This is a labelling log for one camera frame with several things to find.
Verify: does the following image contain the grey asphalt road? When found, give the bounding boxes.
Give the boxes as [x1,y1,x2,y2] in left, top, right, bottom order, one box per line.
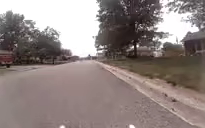
[0,59,199,128]

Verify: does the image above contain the row of trees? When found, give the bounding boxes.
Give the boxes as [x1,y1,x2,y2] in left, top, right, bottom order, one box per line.
[0,9,73,65]

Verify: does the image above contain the grass verge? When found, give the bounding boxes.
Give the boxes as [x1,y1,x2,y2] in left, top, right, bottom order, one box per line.
[0,64,54,79]

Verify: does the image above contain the pale concrete kerb strip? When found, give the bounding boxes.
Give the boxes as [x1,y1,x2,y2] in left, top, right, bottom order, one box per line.
[93,60,205,128]

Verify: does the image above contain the pale house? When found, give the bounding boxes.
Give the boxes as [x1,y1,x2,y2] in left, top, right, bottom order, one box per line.
[126,45,164,58]

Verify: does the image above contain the dark house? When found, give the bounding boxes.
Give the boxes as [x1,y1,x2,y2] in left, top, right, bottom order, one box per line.
[180,28,205,57]

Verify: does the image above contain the tree with overhanging branches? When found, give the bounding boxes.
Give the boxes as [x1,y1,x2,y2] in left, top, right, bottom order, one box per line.
[166,0,205,31]

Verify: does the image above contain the large dark tree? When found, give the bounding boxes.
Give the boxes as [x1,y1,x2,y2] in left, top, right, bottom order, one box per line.
[93,0,171,59]

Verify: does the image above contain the grass lawn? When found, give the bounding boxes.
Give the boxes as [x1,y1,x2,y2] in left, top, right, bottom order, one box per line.
[99,54,205,98]

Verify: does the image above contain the green bush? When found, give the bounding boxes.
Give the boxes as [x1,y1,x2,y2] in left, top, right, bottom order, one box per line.
[162,41,185,58]

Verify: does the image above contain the red pickup truck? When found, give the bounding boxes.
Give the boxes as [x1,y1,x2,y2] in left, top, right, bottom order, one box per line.
[0,53,15,69]

